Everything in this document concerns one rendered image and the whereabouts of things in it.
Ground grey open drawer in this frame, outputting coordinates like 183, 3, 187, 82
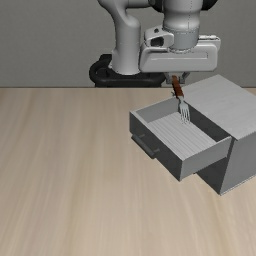
129, 96, 233, 182

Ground brown-handled silver fork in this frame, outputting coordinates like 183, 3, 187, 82
171, 75, 192, 125

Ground grey cabinet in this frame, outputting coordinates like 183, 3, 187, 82
181, 73, 256, 196

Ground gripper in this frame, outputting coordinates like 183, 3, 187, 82
138, 26, 222, 85

